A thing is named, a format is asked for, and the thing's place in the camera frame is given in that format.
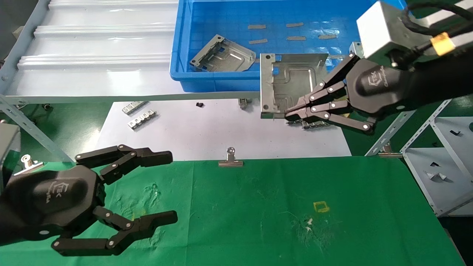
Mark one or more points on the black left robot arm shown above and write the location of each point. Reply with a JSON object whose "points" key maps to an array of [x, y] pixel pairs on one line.
{"points": [[2, 221]]}

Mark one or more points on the notched grey metal rail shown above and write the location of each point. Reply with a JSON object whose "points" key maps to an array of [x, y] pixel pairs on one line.
{"points": [[314, 126], [293, 123], [135, 107], [142, 120]]}

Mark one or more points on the large blue plastic bin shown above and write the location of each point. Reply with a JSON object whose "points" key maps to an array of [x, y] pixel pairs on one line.
{"points": [[221, 84]]}

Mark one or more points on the green table cloth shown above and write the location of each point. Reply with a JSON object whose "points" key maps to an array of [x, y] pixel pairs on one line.
{"points": [[258, 207]]}

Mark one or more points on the white angle-steel rack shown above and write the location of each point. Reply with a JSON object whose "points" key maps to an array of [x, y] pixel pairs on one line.
{"points": [[462, 173]]}

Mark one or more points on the grey stamped metal plate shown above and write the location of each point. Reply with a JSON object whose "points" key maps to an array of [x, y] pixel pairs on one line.
{"points": [[229, 57], [288, 81]]}

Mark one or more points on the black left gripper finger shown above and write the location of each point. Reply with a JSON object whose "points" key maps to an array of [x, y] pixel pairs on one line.
{"points": [[155, 221]]}

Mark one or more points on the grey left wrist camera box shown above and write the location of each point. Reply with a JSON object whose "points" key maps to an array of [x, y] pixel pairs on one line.
{"points": [[8, 147]]}

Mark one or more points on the grey tape strip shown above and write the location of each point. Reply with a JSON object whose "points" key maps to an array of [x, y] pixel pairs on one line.
{"points": [[257, 26], [258, 41], [327, 36], [295, 24], [296, 38]]}

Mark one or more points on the yellow square outline mark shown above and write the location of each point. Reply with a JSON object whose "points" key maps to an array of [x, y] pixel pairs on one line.
{"points": [[315, 207]]}

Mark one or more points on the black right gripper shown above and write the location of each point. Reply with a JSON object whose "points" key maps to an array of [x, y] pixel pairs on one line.
{"points": [[373, 88]]}

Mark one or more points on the small white-grey part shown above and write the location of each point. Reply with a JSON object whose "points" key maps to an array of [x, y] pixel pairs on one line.
{"points": [[436, 176]]}

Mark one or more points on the small white metal bracket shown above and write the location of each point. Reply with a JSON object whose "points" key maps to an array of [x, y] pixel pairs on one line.
{"points": [[355, 50]]}

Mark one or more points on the long grey metal part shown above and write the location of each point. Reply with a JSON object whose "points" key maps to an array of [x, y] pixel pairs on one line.
{"points": [[242, 103]]}

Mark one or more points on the perforated steel shelf post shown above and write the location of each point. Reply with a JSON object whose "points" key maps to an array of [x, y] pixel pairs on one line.
{"points": [[402, 123], [29, 125]]}

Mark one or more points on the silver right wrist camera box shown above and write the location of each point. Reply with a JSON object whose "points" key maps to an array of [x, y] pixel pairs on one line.
{"points": [[384, 29]]}

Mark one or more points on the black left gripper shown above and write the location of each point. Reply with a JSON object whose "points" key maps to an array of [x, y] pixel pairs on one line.
{"points": [[48, 199]]}

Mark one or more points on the silver binder clip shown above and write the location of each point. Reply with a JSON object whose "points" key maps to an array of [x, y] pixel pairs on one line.
{"points": [[27, 168], [390, 154], [231, 163]]}

